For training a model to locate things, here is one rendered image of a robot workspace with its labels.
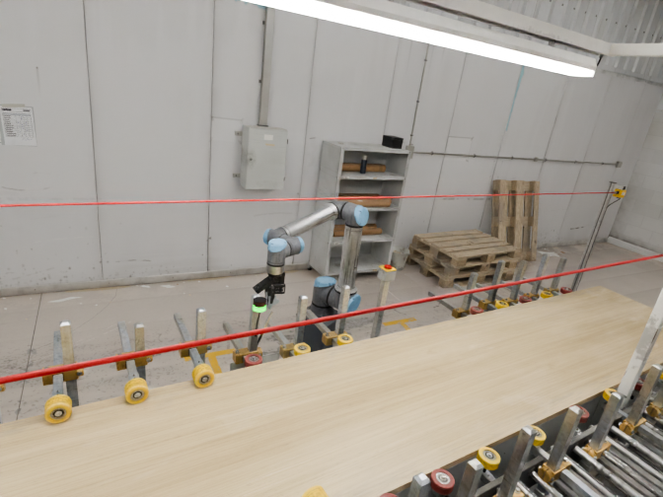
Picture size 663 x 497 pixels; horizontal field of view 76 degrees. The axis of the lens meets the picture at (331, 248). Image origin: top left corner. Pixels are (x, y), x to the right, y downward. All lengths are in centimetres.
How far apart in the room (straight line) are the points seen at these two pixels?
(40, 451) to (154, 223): 305
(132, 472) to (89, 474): 12
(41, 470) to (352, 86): 424
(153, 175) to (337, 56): 220
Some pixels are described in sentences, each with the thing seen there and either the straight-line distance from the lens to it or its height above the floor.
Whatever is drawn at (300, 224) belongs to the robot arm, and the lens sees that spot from 241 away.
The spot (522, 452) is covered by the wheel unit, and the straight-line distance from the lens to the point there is 167.
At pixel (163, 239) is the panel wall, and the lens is 459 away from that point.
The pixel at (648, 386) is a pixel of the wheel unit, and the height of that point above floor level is 106.
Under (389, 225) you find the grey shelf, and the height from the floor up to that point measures 63.
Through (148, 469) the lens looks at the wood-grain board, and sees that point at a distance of 163.
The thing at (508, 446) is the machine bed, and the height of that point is 76.
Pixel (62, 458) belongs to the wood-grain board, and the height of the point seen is 90.
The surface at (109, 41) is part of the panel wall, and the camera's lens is 426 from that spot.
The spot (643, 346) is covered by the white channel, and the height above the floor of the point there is 115.
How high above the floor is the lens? 210
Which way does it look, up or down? 21 degrees down
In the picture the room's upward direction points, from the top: 8 degrees clockwise
